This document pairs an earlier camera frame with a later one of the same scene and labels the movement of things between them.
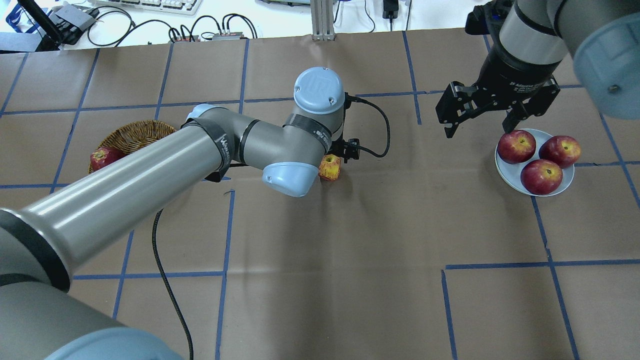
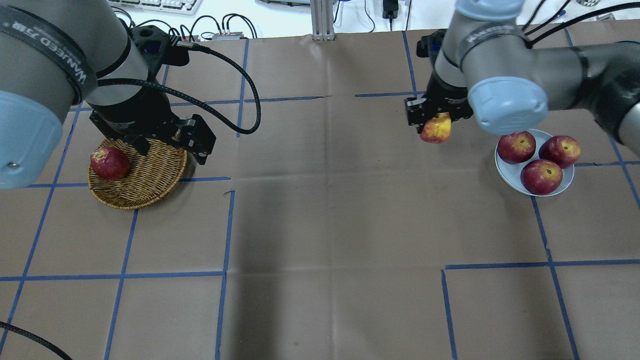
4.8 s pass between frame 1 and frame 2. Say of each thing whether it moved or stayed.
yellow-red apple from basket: moved
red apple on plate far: stayed
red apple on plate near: stayed
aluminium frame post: stayed
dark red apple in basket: stayed
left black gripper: moved
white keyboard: stayed
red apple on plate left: stayed
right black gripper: moved
